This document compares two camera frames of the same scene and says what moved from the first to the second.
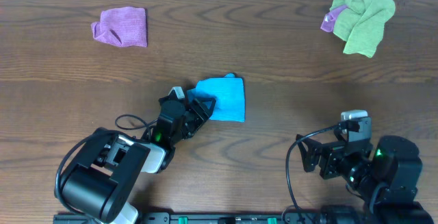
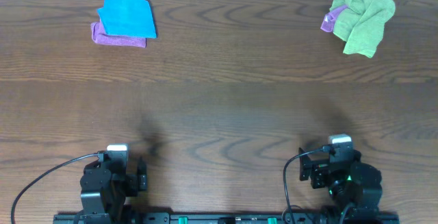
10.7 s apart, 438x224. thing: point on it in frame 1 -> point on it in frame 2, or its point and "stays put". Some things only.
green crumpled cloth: x=361 y=24 stays put
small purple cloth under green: x=328 y=22 stays put
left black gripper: x=191 y=109 -> x=138 y=181
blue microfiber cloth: x=229 y=93 -> x=127 y=16
